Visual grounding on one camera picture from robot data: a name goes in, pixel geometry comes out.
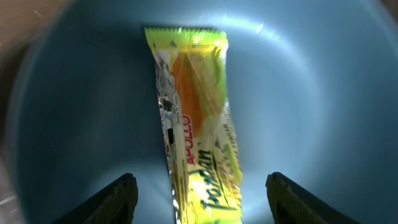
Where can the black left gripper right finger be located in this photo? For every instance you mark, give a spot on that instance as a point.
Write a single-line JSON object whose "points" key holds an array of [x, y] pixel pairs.
{"points": [[292, 204]]}

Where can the blue plate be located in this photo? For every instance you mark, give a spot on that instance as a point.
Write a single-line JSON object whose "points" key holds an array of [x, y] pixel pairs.
{"points": [[312, 88]]}

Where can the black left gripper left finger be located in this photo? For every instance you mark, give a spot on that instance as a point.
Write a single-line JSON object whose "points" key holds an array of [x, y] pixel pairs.
{"points": [[114, 204]]}

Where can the yellow green snack wrapper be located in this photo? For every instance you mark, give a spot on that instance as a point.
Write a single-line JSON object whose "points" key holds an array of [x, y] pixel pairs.
{"points": [[199, 134]]}

